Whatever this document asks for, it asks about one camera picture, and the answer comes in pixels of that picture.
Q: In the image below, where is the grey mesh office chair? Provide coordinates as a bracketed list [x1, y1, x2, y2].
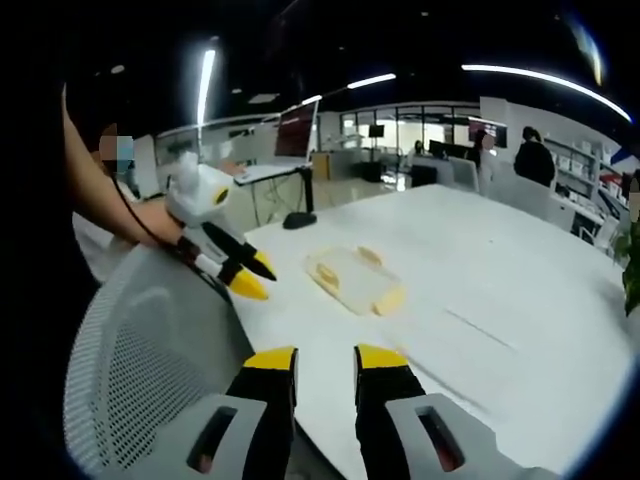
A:
[62, 239, 257, 476]

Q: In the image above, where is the white desk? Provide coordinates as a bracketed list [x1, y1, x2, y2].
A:
[233, 160, 312, 187]

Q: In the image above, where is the pale yellow plastic clip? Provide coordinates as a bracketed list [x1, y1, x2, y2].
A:
[372, 287, 407, 317]

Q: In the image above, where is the computer monitor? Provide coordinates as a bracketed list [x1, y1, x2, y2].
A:
[273, 101, 321, 162]

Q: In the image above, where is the white chair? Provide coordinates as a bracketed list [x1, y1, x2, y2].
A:
[448, 157, 480, 195]

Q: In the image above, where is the black cable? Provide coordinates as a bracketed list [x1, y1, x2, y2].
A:
[106, 162, 221, 289]

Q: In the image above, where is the green plant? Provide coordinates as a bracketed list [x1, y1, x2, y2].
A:
[613, 222, 640, 317]

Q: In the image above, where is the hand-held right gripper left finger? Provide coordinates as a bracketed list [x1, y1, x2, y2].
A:
[117, 345, 300, 480]

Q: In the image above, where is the ceiling light strip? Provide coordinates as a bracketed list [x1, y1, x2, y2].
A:
[460, 63, 633, 123]
[346, 73, 397, 91]
[196, 48, 218, 127]

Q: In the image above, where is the wooden cabinet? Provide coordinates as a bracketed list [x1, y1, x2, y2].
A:
[310, 151, 332, 182]

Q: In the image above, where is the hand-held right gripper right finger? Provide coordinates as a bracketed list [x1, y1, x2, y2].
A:
[353, 343, 556, 480]

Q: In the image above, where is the clear plastic tray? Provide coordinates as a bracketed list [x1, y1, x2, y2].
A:
[303, 243, 407, 318]

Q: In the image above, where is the white storage shelf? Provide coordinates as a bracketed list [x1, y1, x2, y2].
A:
[543, 135, 624, 211]

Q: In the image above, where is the pale yellow plastic buckle part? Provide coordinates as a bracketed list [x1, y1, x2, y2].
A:
[356, 245, 385, 267]
[316, 264, 342, 292]

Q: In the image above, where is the black monitor stand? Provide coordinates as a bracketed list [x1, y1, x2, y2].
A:
[281, 166, 320, 231]

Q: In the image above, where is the red wall screen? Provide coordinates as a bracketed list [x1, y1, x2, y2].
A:
[468, 117, 508, 149]

